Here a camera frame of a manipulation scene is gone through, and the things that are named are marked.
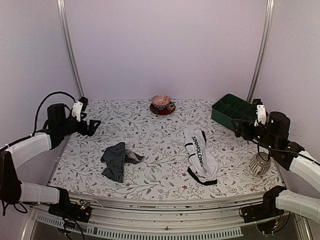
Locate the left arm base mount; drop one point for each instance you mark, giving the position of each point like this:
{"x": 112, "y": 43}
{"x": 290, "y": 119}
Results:
{"x": 70, "y": 210}

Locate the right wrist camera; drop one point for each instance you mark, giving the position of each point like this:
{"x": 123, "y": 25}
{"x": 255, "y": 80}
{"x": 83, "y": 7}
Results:
{"x": 261, "y": 115}

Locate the white black-trimmed underwear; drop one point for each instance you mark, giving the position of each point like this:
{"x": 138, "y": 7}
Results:
{"x": 203, "y": 167}

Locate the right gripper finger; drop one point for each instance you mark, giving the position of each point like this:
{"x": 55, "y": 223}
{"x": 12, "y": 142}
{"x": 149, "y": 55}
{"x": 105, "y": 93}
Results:
{"x": 252, "y": 110}
{"x": 238, "y": 126}

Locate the striped glass mug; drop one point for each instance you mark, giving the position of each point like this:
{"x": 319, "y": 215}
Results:
{"x": 259, "y": 164}

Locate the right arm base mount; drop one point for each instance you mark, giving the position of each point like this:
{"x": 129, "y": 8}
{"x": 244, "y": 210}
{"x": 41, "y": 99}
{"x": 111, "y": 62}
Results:
{"x": 256, "y": 212}

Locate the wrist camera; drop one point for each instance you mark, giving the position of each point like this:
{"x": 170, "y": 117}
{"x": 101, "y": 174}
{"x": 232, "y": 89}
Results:
{"x": 261, "y": 115}
{"x": 76, "y": 110}

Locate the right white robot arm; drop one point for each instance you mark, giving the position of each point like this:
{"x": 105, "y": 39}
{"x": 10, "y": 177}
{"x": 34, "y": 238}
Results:
{"x": 294, "y": 158}

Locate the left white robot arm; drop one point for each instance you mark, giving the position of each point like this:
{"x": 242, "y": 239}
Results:
{"x": 13, "y": 155}

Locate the dark red saucer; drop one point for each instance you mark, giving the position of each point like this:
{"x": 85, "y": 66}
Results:
{"x": 163, "y": 109}

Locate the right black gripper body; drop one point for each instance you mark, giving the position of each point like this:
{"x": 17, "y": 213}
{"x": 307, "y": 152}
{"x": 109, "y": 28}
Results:
{"x": 267, "y": 139}

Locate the red patterned bowl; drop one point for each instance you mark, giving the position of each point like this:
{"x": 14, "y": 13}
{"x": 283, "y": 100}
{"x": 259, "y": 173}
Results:
{"x": 160, "y": 101}

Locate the right aluminium frame post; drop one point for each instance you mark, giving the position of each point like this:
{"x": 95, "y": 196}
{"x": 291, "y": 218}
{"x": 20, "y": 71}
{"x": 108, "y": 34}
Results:
{"x": 262, "y": 49}

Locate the front aluminium rail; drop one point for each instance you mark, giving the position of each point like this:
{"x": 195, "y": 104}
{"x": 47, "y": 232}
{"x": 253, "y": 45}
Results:
{"x": 204, "y": 219}

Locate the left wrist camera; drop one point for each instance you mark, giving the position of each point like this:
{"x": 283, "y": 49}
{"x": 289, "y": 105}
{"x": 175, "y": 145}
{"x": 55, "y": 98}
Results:
{"x": 76, "y": 110}

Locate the navy striped underwear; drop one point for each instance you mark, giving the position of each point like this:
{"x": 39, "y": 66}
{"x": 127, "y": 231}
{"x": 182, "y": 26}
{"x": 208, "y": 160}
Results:
{"x": 115, "y": 158}

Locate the aluminium frame post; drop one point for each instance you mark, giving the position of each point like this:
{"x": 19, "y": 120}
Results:
{"x": 262, "y": 49}
{"x": 61, "y": 7}

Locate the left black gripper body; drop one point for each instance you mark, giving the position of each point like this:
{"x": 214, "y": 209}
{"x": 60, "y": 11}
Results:
{"x": 66, "y": 126}

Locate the floral tablecloth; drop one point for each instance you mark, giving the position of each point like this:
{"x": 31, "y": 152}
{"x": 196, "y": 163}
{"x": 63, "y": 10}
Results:
{"x": 162, "y": 175}

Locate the left aluminium frame post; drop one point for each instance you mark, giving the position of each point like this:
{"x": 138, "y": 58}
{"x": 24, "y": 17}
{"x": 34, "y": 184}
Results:
{"x": 61, "y": 7}

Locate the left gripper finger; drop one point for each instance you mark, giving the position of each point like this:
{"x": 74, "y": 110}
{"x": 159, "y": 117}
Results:
{"x": 92, "y": 127}
{"x": 84, "y": 102}

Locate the green divided organizer tray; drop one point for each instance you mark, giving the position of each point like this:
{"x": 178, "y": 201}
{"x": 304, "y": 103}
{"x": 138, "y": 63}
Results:
{"x": 231, "y": 108}

